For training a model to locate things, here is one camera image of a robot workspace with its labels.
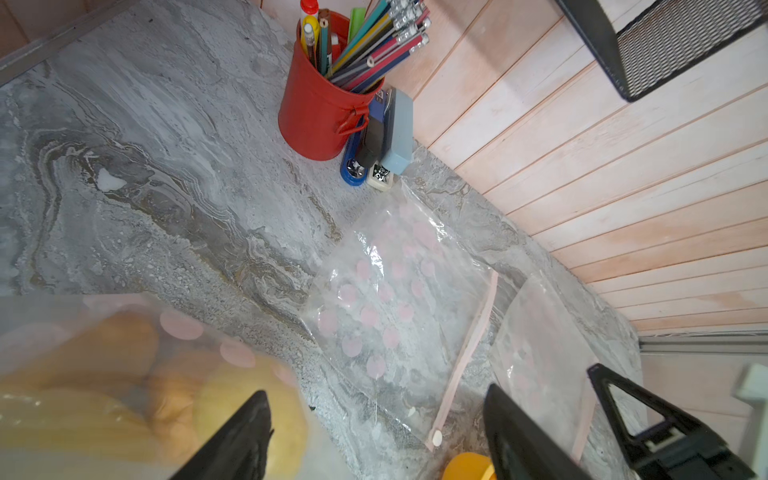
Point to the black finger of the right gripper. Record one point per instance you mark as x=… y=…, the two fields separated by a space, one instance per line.
x=679 y=447

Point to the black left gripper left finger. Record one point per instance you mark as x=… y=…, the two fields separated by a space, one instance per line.
x=239 y=449

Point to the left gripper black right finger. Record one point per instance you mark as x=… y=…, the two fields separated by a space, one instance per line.
x=519 y=448

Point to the clear zipper bag pink zip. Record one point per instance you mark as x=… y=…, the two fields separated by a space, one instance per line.
x=125 y=387

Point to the clear zipper bag pink dots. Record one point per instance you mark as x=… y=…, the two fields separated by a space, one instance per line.
x=543 y=339

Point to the yellow plastic tray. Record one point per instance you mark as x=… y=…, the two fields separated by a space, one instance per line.
x=469 y=466

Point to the blue black stapler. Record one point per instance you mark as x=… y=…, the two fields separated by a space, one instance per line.
x=364 y=148

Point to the red pen cup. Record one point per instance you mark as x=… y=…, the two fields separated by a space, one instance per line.
x=316 y=117

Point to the black mesh wall basket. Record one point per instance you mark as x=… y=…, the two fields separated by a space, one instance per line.
x=663 y=41

